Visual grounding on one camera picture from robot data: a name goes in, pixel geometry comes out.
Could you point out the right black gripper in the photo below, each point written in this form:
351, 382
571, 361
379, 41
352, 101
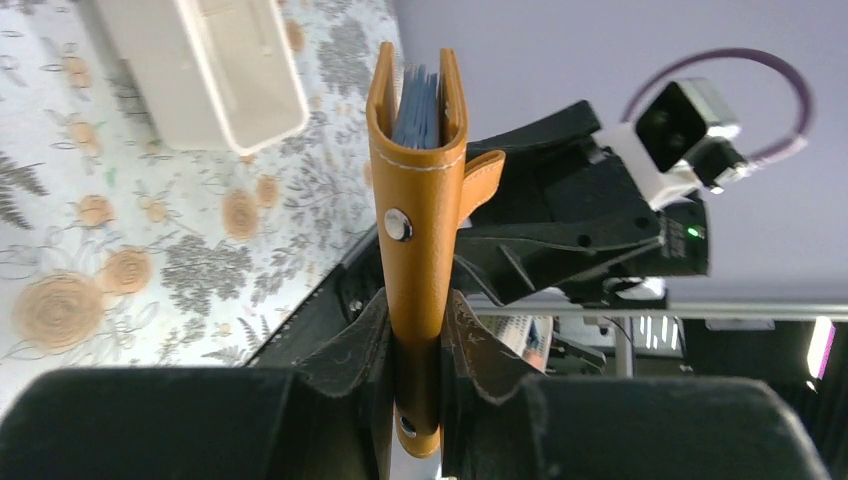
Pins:
602, 226

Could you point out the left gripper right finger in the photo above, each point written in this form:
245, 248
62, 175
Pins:
503, 419

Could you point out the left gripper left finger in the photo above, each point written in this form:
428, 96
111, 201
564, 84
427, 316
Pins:
327, 417

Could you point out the orange leather card holder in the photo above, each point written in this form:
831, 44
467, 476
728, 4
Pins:
422, 197

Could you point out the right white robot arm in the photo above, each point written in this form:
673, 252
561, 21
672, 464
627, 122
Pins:
684, 249

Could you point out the floral table mat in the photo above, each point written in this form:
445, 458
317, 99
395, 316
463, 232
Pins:
119, 250

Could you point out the white plastic tray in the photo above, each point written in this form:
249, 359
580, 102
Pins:
214, 75

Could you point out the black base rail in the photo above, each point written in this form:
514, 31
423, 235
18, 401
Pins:
329, 309

